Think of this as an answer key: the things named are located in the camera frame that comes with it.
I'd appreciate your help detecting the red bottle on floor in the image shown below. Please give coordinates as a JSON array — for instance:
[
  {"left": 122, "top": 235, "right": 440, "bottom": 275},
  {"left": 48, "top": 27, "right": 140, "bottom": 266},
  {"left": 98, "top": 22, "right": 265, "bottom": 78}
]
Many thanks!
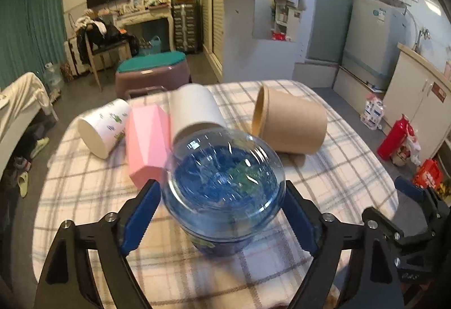
[{"left": 377, "top": 114, "right": 414, "bottom": 160}]

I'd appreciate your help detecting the purple stool green cushion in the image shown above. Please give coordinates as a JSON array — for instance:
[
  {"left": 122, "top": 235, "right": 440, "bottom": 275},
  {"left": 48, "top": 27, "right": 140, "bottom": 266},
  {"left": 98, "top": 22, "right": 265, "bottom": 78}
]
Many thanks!
[{"left": 115, "top": 51, "right": 191, "bottom": 98}]

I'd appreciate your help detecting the bed with beige bedding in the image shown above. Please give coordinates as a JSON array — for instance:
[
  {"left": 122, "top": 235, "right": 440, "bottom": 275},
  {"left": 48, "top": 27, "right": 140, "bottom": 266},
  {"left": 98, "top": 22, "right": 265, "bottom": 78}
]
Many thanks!
[{"left": 0, "top": 72, "right": 58, "bottom": 174}]

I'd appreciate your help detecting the white suitcase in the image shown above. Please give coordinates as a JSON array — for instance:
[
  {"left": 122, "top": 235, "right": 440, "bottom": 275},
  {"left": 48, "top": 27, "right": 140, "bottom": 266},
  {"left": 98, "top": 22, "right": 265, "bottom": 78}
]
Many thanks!
[{"left": 64, "top": 37, "right": 91, "bottom": 76}]

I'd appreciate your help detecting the white washing machine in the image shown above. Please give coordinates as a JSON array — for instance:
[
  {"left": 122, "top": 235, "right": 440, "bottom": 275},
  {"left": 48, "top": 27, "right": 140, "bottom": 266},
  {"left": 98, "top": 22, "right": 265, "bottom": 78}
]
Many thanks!
[{"left": 342, "top": 0, "right": 407, "bottom": 90}]

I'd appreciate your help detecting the green curtain left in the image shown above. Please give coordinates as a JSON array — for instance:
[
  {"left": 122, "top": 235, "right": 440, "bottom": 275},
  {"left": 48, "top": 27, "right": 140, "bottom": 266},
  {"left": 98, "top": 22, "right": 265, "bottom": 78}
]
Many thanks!
[{"left": 0, "top": 0, "right": 67, "bottom": 88}]

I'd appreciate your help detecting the clear water jug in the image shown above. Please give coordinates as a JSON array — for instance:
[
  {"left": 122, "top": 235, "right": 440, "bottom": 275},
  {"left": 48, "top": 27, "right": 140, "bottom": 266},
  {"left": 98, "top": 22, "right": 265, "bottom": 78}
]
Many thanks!
[{"left": 44, "top": 63, "right": 64, "bottom": 97}]

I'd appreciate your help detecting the drawer storage tower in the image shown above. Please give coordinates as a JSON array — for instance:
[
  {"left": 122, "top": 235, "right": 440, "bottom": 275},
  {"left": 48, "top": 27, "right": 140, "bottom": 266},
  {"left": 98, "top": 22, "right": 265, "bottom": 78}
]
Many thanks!
[{"left": 173, "top": 3, "right": 198, "bottom": 53}]

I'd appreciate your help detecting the blue plastic bottle cup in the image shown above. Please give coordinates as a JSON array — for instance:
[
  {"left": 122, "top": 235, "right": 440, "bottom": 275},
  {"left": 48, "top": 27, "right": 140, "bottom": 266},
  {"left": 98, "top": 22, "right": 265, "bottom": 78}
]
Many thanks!
[{"left": 161, "top": 127, "right": 286, "bottom": 257}]

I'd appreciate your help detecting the pink faceted cup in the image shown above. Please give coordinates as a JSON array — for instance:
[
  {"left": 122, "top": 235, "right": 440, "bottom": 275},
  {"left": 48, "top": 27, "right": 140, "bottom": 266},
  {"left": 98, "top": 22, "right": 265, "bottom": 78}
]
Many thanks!
[{"left": 125, "top": 104, "right": 171, "bottom": 189}]

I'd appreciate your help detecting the green slipper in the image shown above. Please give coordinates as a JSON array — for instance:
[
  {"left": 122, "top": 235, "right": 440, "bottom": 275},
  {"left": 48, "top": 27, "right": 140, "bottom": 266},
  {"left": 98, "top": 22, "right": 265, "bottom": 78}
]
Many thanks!
[
  {"left": 17, "top": 172, "right": 29, "bottom": 198},
  {"left": 30, "top": 137, "right": 50, "bottom": 159}
]

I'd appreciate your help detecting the orange snack package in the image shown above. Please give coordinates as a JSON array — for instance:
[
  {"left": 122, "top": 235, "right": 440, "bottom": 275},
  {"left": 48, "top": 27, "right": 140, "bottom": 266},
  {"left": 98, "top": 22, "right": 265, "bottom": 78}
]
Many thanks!
[{"left": 413, "top": 159, "right": 443, "bottom": 189}]

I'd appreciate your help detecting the wooden chair with clothes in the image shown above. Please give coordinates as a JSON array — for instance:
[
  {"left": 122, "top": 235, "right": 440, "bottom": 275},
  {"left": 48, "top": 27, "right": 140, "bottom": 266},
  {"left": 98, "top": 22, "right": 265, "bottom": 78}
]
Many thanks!
[{"left": 75, "top": 12, "right": 139, "bottom": 91}]

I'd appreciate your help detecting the white floral paper cup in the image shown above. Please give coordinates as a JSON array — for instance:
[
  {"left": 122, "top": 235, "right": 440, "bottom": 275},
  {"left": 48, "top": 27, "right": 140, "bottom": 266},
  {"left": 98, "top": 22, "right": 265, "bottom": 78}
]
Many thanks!
[{"left": 76, "top": 98, "right": 131, "bottom": 159}]

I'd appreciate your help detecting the plain white cup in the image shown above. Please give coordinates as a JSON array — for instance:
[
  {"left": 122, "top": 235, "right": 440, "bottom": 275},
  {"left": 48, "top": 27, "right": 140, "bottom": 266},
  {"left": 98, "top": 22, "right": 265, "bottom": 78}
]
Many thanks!
[{"left": 169, "top": 84, "right": 226, "bottom": 144}]

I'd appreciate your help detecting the white sink cabinet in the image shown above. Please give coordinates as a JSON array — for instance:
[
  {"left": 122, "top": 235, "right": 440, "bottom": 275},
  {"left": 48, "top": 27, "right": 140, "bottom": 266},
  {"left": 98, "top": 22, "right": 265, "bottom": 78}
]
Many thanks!
[{"left": 383, "top": 43, "right": 451, "bottom": 162}]

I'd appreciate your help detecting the white dressing table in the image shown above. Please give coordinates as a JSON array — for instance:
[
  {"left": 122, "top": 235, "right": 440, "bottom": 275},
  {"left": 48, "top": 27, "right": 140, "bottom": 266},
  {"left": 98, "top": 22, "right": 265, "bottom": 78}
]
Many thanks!
[{"left": 113, "top": 3, "right": 176, "bottom": 51}]

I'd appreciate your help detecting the brown kraft paper cup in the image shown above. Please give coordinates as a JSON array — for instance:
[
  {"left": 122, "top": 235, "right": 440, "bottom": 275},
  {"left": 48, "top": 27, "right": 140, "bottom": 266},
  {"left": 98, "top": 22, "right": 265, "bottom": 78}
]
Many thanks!
[{"left": 251, "top": 85, "right": 327, "bottom": 155}]

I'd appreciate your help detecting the white printed bag floor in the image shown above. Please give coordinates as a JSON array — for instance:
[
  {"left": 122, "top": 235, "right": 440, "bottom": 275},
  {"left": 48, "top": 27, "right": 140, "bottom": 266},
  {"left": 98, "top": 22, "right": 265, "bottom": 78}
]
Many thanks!
[{"left": 360, "top": 95, "right": 384, "bottom": 130}]

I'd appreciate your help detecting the white wardrobe cabinet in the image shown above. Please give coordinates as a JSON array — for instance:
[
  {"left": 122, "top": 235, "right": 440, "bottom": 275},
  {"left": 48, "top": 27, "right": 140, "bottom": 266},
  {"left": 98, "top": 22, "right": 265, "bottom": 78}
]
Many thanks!
[{"left": 202, "top": 0, "right": 314, "bottom": 83}]

